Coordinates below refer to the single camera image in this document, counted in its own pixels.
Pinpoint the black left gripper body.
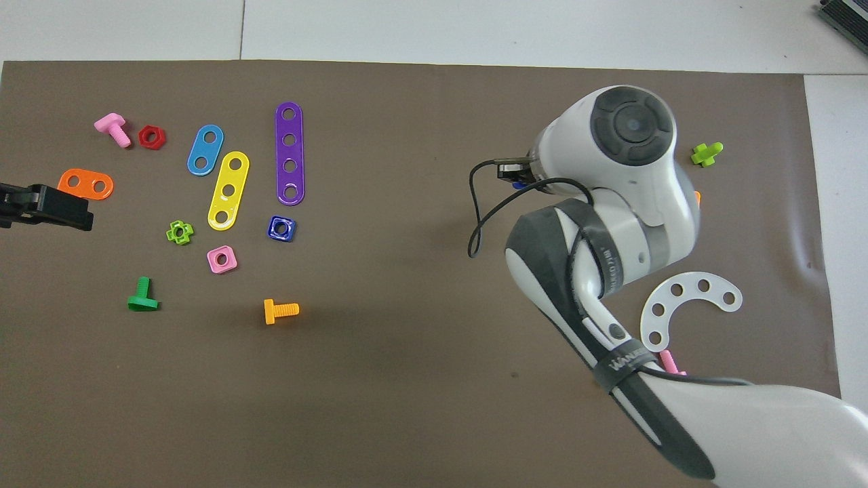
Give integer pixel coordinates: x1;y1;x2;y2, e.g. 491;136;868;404
0;182;42;228

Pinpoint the orange heart-shaped plate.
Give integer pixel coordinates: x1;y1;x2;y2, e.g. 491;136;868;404
57;168;115;201

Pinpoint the dark green plastic screw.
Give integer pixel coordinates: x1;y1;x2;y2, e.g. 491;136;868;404
127;277;160;312

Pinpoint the blue two-hole plate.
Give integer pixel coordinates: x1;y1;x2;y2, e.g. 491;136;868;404
186;124;224;177

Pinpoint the pink square nut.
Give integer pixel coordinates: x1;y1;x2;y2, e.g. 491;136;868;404
207;245;239;275

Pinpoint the yellow three-hole plate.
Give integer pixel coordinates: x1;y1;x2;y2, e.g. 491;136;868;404
207;150;250;232

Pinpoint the light green cross-head screw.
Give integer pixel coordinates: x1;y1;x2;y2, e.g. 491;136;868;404
690;142;724;167

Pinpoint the white curved five-hole plate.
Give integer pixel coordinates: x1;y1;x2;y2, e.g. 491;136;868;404
640;272;743;353

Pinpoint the purple four-hole plate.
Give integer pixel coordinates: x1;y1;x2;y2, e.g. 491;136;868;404
275;102;306;206

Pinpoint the orange-yellow plastic screw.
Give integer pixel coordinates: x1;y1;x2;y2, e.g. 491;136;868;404
264;299;300;325

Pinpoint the brown table mat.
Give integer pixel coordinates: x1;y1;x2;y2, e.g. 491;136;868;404
0;60;853;488

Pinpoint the grey ribbed device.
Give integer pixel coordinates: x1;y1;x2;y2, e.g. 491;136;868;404
816;0;868;55

